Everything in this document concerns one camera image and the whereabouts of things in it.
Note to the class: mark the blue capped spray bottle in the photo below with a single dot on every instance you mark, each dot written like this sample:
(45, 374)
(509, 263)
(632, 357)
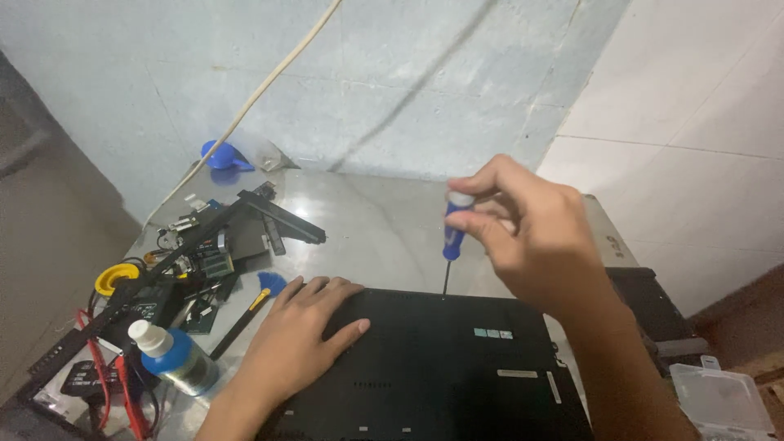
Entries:
(174, 358)

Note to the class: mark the heap of laptop parts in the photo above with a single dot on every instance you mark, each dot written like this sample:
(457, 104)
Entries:
(196, 257)

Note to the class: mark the black device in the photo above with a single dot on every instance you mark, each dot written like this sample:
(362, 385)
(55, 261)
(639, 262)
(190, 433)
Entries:
(655, 318)

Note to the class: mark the red multimeter leads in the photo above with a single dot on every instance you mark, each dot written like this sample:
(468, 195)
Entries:
(113, 380)

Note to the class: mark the long black laptop battery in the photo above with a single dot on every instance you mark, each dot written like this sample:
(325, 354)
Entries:
(282, 214)

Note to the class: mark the clear plastic parts box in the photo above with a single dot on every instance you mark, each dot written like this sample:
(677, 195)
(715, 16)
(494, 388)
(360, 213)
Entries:
(720, 401)

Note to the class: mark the person's right hand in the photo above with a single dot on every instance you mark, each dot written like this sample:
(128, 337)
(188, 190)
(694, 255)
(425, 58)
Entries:
(539, 245)

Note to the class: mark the black laptop bezel strip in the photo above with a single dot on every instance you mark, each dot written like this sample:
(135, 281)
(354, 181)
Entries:
(122, 300)

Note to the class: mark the clear plastic bag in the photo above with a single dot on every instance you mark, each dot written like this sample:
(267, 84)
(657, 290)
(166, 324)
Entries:
(263, 152)

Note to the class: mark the blue plastic funnel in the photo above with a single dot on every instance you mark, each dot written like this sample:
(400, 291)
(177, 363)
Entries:
(223, 155)

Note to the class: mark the yellow solder wick spool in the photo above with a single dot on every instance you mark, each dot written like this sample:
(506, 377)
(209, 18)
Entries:
(116, 277)

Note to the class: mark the blue bristle brush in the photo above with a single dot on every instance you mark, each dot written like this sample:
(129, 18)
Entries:
(248, 318)

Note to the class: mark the black laptop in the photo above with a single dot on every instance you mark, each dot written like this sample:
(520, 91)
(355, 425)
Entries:
(441, 373)

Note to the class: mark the person's left hand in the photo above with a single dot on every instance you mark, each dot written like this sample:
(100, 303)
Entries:
(288, 355)

